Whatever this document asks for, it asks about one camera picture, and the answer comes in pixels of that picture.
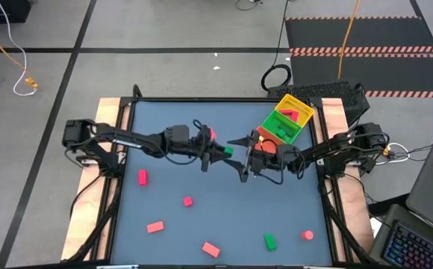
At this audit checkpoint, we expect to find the orange cable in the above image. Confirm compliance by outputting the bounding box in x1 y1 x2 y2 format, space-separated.
0 24 29 72

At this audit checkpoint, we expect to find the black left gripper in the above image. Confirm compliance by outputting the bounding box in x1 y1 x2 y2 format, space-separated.
186 125 235 173

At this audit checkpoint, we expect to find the black mat with striped tape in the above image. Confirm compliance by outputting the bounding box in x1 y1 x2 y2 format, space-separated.
284 16 433 100

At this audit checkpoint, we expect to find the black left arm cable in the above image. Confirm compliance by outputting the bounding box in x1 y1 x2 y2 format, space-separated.
141 118 207 167

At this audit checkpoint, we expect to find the yellow plastic basket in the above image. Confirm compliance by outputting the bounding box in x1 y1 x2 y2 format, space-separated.
274 93 316 128

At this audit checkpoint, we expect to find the green rectangular block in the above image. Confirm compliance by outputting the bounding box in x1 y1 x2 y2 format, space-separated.
263 232 278 252

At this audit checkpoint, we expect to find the wooden side board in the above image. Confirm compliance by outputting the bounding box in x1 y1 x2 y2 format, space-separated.
60 97 123 262
320 97 375 259

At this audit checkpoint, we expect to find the black laptop with backlit keyboard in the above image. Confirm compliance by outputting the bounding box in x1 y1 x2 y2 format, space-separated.
368 203 433 269

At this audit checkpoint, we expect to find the orange-red rectangular block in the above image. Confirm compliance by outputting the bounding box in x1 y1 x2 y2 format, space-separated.
202 241 222 259
146 220 166 234

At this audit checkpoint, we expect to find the yellow cable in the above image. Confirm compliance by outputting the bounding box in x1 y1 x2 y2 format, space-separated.
337 0 362 81

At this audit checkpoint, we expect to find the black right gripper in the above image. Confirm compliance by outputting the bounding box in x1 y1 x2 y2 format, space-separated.
222 135 296 184

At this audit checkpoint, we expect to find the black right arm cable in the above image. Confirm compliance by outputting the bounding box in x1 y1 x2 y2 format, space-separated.
264 147 307 186

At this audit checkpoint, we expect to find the orange plastic basket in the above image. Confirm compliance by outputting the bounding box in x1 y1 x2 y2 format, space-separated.
254 126 290 155

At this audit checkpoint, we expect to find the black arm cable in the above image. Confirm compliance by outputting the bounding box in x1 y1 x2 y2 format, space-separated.
141 118 207 167
264 147 307 186

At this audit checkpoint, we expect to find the black table frame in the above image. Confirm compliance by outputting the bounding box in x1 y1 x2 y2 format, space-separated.
66 95 375 269

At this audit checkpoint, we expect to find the green plastic basket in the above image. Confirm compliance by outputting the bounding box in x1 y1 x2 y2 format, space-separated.
260 109 303 146

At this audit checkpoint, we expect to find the black box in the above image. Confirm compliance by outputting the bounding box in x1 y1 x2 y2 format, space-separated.
0 0 31 25

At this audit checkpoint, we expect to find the white cable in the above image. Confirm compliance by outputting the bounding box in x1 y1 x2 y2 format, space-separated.
0 0 39 97
373 141 412 166

